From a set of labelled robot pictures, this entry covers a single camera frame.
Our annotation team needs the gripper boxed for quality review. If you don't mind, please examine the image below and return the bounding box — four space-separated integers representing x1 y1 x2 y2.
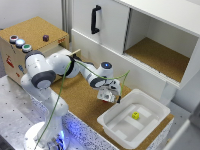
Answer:
97 83 122 104

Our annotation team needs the white cabinet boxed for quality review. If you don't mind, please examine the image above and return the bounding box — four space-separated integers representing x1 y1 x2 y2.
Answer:
70 0 200 108

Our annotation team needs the white plastic box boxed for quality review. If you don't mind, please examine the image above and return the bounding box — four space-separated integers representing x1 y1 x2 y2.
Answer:
96 88 172 150

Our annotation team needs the black door handle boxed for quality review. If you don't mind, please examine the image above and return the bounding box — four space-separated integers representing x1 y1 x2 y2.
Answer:
90 4 102 35

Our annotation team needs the wooden drawer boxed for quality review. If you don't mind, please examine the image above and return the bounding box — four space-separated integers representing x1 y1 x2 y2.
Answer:
42 45 83 62

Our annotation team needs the green cable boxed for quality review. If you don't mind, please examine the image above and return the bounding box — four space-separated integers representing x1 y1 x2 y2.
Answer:
33 58 131 150

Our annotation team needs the yellow block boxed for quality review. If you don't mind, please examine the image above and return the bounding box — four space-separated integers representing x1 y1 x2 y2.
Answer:
131 111 140 120

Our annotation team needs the green button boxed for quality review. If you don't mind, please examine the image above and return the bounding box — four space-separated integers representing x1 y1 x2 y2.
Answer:
21 43 33 54

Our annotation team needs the white sliding door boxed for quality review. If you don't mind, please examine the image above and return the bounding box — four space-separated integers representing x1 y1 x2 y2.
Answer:
72 0 131 55

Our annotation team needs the blue button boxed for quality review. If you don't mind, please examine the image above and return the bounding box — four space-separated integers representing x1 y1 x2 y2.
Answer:
15 38 26 49

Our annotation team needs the purple block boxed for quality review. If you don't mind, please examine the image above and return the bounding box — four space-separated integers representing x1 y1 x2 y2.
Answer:
42 34 50 42

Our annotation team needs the red button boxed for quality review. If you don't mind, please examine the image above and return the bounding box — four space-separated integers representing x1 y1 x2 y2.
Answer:
9 34 19 44

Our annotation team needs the wooden drawer box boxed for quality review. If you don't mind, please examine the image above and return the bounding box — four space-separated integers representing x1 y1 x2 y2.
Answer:
0 16 71 83

